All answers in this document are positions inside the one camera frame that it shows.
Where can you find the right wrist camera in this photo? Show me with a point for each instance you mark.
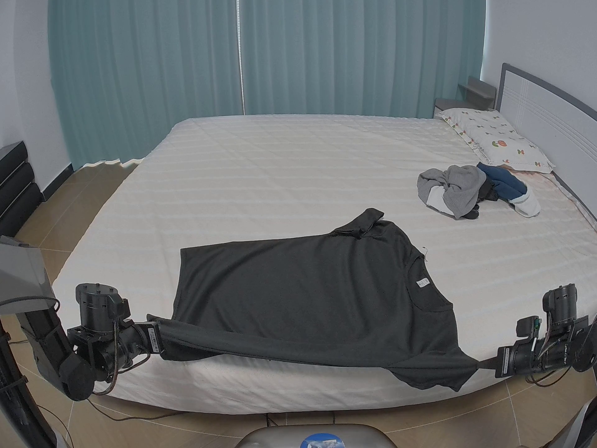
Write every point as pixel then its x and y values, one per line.
pixel 527 327

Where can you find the black T-shirt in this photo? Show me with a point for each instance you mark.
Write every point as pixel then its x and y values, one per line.
pixel 303 297

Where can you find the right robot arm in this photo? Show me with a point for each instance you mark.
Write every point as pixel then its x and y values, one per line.
pixel 559 304

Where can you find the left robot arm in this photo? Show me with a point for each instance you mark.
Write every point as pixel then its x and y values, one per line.
pixel 51 353

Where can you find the bed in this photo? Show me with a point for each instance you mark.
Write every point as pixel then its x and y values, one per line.
pixel 280 171

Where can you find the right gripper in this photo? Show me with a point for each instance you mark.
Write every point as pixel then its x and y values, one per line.
pixel 517 360

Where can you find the pile of clothes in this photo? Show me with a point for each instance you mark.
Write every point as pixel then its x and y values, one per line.
pixel 461 189

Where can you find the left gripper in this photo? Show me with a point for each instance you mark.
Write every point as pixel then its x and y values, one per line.
pixel 154 339

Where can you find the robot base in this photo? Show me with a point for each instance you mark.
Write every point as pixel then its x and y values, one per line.
pixel 280 439

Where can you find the grey bedside table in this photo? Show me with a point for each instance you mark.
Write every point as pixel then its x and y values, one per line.
pixel 480 91

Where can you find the white printed pillow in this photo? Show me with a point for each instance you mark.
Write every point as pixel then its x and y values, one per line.
pixel 499 138

